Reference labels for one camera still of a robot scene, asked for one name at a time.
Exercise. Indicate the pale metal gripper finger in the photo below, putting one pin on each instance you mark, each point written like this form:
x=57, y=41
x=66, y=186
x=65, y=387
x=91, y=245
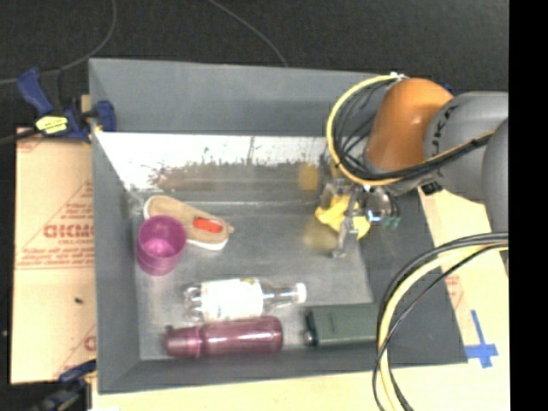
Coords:
x=344, y=238
x=329, y=193

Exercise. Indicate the yellow toy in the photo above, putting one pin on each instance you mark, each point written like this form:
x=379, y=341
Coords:
x=331, y=216

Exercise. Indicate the grey metal bin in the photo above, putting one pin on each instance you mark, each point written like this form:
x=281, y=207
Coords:
x=265, y=246

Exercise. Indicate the dark green flat block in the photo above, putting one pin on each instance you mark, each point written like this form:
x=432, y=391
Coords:
x=342, y=323

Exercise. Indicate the clear plastic bottle, white label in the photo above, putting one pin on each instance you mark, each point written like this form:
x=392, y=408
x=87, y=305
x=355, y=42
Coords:
x=233, y=299

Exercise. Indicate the maroon drinking bottle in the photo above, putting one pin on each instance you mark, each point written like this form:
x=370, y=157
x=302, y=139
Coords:
x=240, y=336

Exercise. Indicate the tan shoe with orange patch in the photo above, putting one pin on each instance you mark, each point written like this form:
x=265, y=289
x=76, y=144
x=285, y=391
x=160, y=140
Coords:
x=180, y=214

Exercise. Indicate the purple plastic cup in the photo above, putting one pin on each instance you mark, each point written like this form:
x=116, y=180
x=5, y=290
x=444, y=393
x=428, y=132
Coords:
x=159, y=246

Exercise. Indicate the brown cardboard board, red print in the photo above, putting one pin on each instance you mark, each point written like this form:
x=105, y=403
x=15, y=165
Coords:
x=51, y=272

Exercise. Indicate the black cylinder on white bracket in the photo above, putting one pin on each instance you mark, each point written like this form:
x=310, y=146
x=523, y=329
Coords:
x=430, y=186

